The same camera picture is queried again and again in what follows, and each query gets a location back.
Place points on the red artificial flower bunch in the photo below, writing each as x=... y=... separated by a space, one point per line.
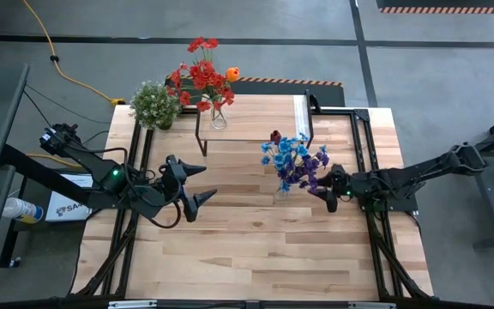
x=204 y=43
x=184 y=96

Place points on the black mat with hazard stripe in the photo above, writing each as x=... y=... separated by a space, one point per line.
x=448 y=5
x=272 y=88

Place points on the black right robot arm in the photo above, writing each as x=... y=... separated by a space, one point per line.
x=401 y=182

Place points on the purple artificial flower bunch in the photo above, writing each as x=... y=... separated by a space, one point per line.
x=303 y=176

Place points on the clear glass vase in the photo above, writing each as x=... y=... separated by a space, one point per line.
x=282 y=194
x=218 y=118

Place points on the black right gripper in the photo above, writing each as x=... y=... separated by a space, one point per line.
x=340 y=180

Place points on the blue artificial flower bunch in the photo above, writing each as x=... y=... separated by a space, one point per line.
x=287 y=150

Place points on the white printed box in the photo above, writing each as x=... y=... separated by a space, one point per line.
x=64 y=206

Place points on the potted green plant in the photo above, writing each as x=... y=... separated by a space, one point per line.
x=156 y=105

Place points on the wooden shelf with black frame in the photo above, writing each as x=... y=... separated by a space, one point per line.
x=255 y=116

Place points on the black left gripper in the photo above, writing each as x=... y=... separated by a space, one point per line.
x=172 y=180

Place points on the dark red artificial tulip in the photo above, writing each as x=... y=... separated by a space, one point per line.
x=275 y=136

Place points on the black support beam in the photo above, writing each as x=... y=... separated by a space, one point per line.
x=37 y=171

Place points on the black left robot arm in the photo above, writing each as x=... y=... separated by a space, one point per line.
x=101 y=171

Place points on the silver frame bracket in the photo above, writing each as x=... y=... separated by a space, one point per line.
x=372 y=305
x=132 y=304

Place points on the black aluminium table frame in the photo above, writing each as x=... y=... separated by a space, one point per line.
x=373 y=257

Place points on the white spray bottle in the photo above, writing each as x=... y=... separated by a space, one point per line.
x=22 y=210

